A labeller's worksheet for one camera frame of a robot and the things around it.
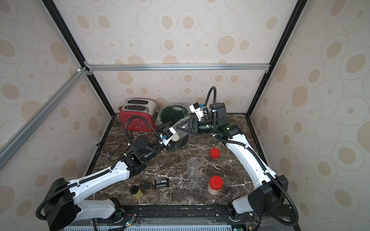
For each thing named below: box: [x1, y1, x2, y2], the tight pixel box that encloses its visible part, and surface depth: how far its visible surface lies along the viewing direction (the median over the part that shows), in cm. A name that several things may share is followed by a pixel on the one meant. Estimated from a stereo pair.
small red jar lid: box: [209, 147, 222, 160], surface depth 97 cm
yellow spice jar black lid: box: [130, 185, 144, 200], surface depth 74 cm
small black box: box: [155, 177, 170, 190], surface depth 85 cm
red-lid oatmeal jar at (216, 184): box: [207, 175, 225, 195], surface depth 74 cm
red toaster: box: [118, 97, 159, 132], surface depth 104 cm
